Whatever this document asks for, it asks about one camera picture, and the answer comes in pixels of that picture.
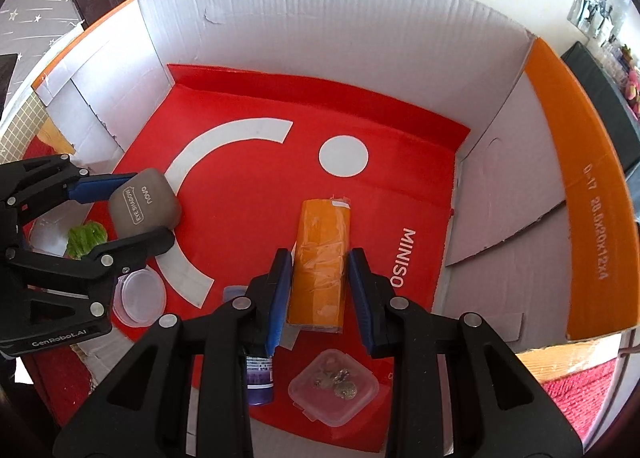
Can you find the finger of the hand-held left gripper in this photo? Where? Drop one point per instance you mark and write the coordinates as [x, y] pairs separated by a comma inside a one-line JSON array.
[[135, 248], [95, 188]]

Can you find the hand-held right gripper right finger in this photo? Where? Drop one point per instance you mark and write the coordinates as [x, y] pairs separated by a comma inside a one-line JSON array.
[[362, 303]]

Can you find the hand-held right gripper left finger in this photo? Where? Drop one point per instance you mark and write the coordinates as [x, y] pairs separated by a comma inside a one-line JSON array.
[[280, 298]]

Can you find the grey eyeshadow case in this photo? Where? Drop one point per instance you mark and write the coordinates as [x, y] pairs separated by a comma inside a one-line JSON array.
[[150, 203]]

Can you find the clear round plastic lid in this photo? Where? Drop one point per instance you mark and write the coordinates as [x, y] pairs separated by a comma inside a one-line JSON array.
[[140, 295]]

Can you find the green scrunchie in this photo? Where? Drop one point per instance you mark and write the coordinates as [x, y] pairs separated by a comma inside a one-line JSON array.
[[85, 238]]

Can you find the orange packet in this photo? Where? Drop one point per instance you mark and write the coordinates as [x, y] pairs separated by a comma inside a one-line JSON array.
[[320, 248]]

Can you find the purple bottle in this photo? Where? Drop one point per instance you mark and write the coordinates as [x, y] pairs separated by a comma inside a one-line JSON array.
[[260, 383]]

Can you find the clear square plastic box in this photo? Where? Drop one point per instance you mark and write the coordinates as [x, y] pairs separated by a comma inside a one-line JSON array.
[[332, 388]]

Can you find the orange cardboard box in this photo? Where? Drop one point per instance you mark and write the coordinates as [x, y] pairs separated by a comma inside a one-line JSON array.
[[350, 37]]

